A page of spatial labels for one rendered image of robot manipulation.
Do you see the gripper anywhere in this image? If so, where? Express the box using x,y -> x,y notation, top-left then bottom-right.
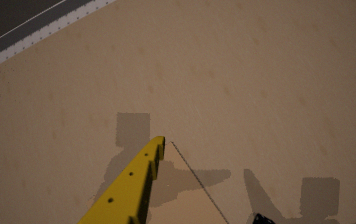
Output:
77,136 -> 165,224

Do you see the black die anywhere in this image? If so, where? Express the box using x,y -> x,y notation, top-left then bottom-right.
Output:
252,213 -> 275,224

